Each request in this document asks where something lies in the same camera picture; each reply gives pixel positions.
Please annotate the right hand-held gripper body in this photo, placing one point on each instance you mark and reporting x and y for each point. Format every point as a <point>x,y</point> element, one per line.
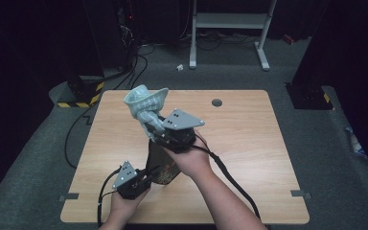
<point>180,127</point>

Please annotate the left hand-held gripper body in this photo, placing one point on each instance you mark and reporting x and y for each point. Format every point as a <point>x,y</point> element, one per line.
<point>131,182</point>

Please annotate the light green striped towel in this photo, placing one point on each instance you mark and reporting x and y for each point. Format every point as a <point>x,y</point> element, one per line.
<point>147,102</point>

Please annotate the person's left hand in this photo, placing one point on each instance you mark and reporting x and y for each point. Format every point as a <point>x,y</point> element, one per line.
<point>126,207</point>

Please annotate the person's right hand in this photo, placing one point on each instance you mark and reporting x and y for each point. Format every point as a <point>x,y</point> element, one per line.
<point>193,161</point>

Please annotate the white crumpled paper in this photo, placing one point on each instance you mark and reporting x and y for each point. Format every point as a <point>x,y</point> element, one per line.
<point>179,67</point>

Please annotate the grey tape strip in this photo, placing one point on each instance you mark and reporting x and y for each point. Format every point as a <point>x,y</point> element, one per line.
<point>300,193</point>
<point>68,196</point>

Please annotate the black base with hazard stripes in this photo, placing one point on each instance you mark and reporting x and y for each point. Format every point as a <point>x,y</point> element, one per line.
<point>310,97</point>
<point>81,92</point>

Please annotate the dark equipment rack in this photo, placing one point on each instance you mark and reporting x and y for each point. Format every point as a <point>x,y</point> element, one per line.
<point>126,35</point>

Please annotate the white metal stand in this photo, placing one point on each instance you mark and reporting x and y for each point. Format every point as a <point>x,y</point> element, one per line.
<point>230,20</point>

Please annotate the small red object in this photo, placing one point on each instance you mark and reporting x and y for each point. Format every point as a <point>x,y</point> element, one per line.
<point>289,39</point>

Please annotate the clear plastic packet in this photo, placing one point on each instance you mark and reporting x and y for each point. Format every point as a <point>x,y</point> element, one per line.
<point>355,143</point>

